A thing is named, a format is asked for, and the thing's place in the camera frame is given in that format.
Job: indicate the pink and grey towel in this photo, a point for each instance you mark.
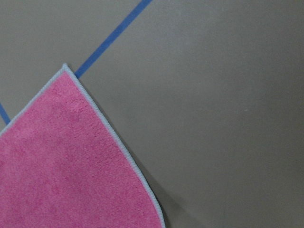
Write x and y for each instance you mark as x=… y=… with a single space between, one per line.
x=62 y=165

